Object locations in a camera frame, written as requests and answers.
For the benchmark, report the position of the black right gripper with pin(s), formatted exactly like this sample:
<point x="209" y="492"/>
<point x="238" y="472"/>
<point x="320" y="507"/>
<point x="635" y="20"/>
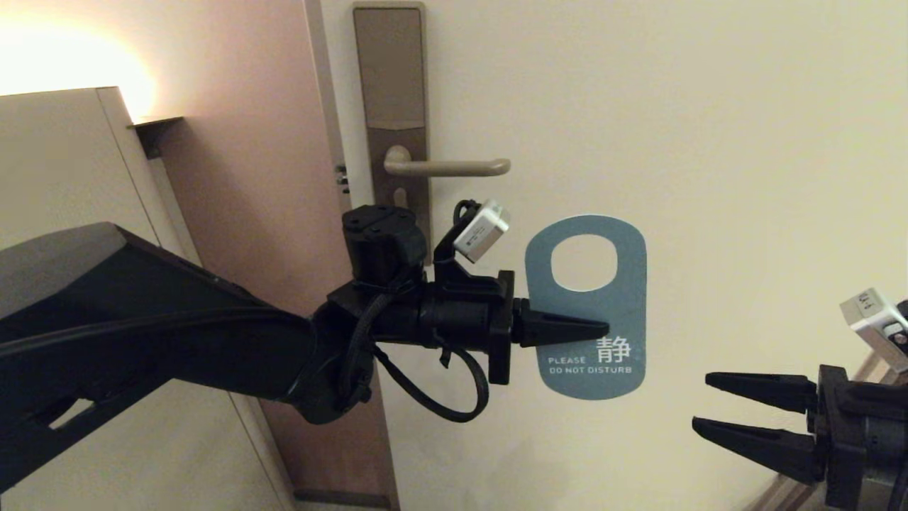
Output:
<point x="865" y="440"/>

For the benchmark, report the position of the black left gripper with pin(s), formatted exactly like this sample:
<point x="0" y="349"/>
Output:
<point x="461" y="316"/>

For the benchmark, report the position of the blue and white door hanger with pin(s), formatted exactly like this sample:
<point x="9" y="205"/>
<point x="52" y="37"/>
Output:
<point x="624" y="312"/>

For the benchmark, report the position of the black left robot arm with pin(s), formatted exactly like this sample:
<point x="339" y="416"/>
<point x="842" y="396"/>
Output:
<point x="142" y="333"/>

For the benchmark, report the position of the white door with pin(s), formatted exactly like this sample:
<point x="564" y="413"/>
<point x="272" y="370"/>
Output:
<point x="709" y="142"/>

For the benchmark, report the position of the bronze door lock plate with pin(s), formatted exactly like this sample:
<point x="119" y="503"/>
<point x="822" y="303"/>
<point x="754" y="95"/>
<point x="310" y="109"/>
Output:
<point x="392" y="71"/>

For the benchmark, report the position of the dark grey baseboard strip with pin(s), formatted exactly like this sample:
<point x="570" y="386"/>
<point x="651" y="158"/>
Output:
<point x="340" y="499"/>

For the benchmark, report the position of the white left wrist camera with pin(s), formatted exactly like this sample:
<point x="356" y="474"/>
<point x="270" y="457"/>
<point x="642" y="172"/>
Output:
<point x="481" y="231"/>

